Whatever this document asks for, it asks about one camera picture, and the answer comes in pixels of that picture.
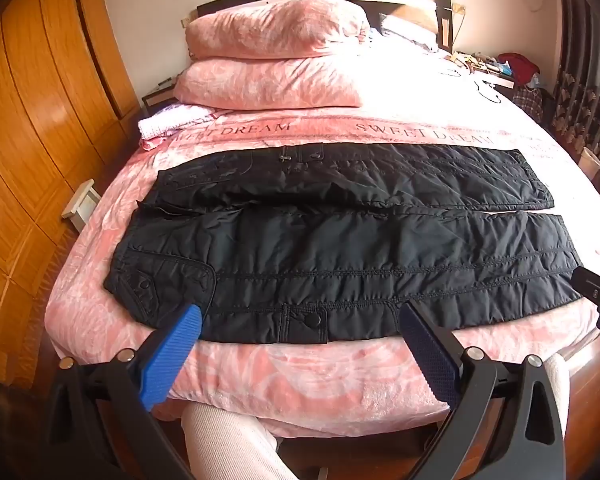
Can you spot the white pillow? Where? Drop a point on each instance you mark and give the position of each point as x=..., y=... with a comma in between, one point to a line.
x=409, y=32

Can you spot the person's left leg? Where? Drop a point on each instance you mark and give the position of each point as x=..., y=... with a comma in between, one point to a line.
x=230, y=445

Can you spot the pink pillow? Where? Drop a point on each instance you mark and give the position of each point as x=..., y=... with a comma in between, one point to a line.
x=265, y=82
x=275, y=27

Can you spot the black quilted pants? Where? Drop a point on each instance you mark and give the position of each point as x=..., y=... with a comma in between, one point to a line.
x=330, y=260

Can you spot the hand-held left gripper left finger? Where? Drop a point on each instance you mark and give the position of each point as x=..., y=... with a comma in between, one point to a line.
x=172, y=355

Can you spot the cluttered bedside table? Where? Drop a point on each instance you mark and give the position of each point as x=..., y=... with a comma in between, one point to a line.
x=482, y=66

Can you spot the dark bedside table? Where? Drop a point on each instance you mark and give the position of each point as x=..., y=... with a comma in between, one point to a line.
x=157, y=96

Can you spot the white waste bin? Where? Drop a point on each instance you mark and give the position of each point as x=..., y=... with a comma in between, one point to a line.
x=590, y=162

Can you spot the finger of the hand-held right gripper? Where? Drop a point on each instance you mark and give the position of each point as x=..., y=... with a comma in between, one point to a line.
x=591, y=282

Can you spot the patterned dark curtain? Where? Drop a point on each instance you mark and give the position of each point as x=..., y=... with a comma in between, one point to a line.
x=587, y=85

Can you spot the small white stool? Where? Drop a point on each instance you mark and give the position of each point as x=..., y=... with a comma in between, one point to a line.
x=80, y=202

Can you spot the person's right leg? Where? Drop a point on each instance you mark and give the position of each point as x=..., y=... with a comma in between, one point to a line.
x=559, y=385

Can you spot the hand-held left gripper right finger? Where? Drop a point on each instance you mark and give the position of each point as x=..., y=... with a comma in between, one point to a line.
x=427, y=355

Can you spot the bed with pink blanket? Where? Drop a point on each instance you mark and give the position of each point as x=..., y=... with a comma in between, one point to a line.
x=290, y=375

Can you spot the dark wooden headboard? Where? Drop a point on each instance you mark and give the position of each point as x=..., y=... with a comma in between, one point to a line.
x=445, y=15

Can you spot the plaid cloth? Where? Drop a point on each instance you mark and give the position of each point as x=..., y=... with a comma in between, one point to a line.
x=527, y=104

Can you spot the person's leg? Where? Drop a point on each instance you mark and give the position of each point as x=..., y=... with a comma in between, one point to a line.
x=230, y=445
x=559, y=385

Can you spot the red cloth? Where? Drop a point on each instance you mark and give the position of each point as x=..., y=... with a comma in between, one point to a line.
x=522, y=65

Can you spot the folded white lilac cloth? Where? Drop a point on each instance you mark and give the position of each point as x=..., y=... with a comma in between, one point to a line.
x=167, y=122

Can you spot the wooden wardrobe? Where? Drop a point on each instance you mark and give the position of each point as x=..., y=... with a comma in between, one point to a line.
x=30, y=110

